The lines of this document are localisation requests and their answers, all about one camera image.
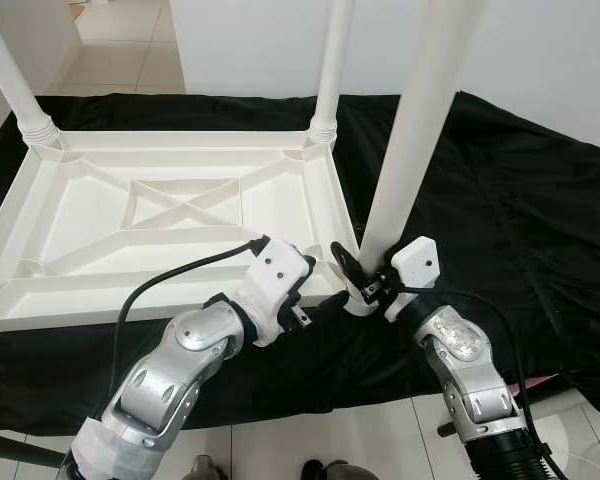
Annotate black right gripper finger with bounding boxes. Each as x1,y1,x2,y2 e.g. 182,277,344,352
330,241,377,293

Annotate white plastic table leg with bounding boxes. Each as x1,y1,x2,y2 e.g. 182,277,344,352
345,0,481,319
310,0,357,147
0,8,63,151

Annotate white plastic table top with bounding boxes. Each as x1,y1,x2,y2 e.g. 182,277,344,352
0,125,363,346

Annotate black cloth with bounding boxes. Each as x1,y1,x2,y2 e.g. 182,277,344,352
0,90,600,438

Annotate grey robot right leg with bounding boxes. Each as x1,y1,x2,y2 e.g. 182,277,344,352
324,460,366,480

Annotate grey robot leg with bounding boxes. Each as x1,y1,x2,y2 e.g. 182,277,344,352
324,460,366,480
188,456,225,480

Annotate grey robot left leg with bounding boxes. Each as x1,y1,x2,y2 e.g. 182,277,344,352
188,456,225,480

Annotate pink object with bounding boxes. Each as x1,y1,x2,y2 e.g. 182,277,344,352
528,372,573,389

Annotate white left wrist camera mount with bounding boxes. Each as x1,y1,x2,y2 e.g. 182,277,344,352
242,236,317,349

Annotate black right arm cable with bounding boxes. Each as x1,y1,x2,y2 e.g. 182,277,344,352
394,284,533,426

